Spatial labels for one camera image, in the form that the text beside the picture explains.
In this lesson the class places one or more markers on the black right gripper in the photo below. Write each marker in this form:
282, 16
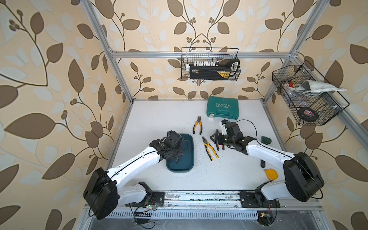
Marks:
217, 137

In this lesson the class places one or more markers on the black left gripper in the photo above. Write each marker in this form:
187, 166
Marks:
181, 150

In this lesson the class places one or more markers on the yellow black combination pliers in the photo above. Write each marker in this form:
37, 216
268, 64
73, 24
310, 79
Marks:
209, 148

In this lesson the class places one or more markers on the small yellow handled pliers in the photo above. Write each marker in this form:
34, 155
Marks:
198, 123

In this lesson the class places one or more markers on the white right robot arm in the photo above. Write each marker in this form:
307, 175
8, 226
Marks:
302, 178

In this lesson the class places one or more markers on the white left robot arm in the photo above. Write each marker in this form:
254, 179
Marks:
107, 189

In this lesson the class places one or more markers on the dark teal storage tray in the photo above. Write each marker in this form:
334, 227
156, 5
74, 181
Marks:
186, 162

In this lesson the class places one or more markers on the black yellow tool box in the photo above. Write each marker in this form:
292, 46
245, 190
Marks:
209, 73

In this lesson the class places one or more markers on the green plastic tool case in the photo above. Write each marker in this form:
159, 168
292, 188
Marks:
227, 108

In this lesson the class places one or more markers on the yellow tape measure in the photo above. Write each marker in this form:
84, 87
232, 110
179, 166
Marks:
271, 174

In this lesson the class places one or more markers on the black tape roll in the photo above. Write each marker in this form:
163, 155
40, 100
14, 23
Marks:
307, 114

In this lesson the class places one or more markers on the grey cloth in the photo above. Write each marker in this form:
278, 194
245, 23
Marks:
316, 87

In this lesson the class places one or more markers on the green handled scraper tool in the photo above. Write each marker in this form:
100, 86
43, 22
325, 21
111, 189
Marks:
266, 141

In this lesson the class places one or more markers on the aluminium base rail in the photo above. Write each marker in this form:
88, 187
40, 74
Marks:
206, 199

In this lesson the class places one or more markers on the black wire basket back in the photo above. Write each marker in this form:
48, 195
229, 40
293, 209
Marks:
208, 56

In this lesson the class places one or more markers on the black wire basket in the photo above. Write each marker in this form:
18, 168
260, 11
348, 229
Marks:
310, 100
208, 56

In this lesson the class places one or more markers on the black wire basket right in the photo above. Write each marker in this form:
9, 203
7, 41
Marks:
310, 100

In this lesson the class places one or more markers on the aluminium frame post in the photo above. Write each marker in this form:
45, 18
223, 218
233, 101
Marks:
314, 9

